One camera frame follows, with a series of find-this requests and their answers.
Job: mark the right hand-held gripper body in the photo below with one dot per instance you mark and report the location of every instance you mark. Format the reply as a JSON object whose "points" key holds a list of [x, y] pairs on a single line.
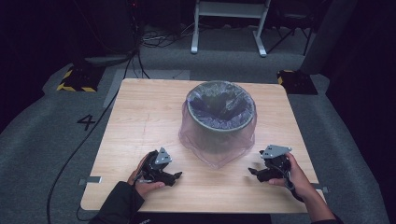
{"points": [[278, 166]]}

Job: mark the person's right hand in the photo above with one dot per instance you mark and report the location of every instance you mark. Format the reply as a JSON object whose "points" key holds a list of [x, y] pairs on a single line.
{"points": [[297, 182]]}

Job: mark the white desk frame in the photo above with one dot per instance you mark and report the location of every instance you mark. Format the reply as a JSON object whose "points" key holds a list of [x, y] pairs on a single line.
{"points": [[229, 9]]}

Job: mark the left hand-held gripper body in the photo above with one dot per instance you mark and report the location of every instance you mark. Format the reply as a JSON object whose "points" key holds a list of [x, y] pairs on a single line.
{"points": [[155, 169]]}

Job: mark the black tripod stand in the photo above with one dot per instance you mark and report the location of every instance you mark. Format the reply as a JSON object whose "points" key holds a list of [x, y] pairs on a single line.
{"points": [[291, 31]]}

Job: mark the grey tape strip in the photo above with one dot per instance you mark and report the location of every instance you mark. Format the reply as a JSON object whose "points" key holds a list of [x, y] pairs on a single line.
{"points": [[91, 180], [322, 188]]}

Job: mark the purple plastic bag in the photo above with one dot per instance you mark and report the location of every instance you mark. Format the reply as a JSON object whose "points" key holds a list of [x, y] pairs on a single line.
{"points": [[218, 160]]}

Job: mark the grey pillar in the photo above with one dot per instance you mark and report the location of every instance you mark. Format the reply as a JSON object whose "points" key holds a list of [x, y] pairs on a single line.
{"points": [[328, 34]]}

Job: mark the green plastic bin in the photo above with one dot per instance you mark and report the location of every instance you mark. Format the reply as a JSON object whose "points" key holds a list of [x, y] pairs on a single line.
{"points": [[214, 141]]}

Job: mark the person's left hand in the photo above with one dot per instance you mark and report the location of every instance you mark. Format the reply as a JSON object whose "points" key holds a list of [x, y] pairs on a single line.
{"points": [[144, 188]]}

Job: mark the black yellow striped base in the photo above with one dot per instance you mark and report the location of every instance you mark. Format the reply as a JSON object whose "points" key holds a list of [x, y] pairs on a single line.
{"points": [[298, 82], [81, 79]]}

